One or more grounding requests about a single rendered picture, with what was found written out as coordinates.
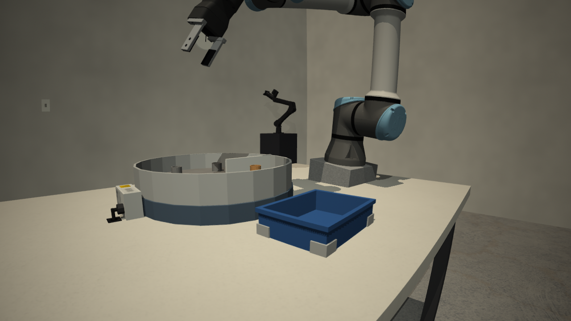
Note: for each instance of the blue open crate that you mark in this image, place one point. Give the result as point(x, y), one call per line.
point(317, 221)

